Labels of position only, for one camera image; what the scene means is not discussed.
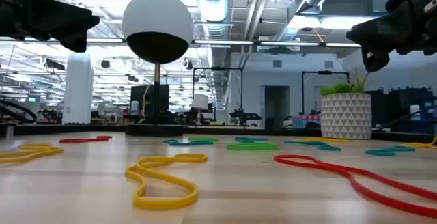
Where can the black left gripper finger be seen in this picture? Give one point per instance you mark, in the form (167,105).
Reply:
(54,9)
(83,26)

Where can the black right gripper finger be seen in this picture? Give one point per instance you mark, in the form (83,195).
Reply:
(392,19)
(372,40)

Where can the yellow rubber band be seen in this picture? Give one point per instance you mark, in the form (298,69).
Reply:
(164,203)
(321,140)
(420,145)
(58,150)

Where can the teal rubber band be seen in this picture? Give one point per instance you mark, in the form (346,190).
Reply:
(191,143)
(379,152)
(327,147)
(246,139)

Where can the red rubber band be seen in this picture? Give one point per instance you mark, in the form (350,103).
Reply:
(85,139)
(350,174)

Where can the green rubber band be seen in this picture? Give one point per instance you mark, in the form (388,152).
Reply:
(205,139)
(235,147)

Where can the long ceiling light strip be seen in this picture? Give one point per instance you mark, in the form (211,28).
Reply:
(341,45)
(222,42)
(106,40)
(290,43)

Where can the black ceiling speaker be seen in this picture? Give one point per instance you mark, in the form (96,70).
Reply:
(105,64)

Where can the white round column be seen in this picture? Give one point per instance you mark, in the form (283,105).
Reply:
(78,91)

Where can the black cabinets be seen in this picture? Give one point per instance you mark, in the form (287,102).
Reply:
(396,108)

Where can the white globe table lamp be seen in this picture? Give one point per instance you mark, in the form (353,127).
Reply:
(157,15)

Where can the green plant in patterned pot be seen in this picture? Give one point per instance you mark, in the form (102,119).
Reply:
(345,114)

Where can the white canister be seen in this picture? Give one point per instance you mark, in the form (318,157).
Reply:
(414,112)
(134,108)

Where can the green exit sign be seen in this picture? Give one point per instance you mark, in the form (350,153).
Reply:
(32,99)

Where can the black monitor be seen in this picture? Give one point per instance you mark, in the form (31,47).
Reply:
(140,97)

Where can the pink blue box stack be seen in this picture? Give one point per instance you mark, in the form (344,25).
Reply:
(304,121)

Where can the white lampshade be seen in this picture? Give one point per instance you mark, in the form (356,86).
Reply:
(199,101)

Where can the small black robot rig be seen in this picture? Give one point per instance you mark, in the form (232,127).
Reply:
(244,116)

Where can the grey wall vent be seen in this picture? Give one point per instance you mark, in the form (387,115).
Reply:
(277,63)
(328,64)

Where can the black rig frame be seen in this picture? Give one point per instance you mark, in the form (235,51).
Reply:
(324,72)
(218,68)

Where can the black aluminium table frame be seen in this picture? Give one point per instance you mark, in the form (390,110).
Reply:
(68,129)

